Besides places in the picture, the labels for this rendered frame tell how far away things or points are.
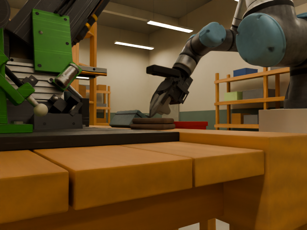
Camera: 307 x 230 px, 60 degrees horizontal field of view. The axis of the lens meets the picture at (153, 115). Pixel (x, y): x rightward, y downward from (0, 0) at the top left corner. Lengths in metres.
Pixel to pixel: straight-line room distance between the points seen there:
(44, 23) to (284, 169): 0.78
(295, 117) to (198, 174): 0.44
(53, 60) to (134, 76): 10.21
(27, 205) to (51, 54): 0.70
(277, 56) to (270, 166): 0.31
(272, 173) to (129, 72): 10.63
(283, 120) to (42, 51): 0.71
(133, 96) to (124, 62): 1.40
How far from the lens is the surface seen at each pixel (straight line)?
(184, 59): 0.95
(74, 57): 3.43
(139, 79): 11.15
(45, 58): 0.88
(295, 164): 0.48
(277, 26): 0.65
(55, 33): 0.94
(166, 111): 0.89
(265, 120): 0.78
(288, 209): 0.48
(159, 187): 0.29
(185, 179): 0.31
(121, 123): 0.86
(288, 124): 0.74
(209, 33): 0.89
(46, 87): 0.87
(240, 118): 6.81
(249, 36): 0.67
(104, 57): 10.66
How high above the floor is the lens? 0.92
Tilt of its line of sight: 1 degrees up
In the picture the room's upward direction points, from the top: straight up
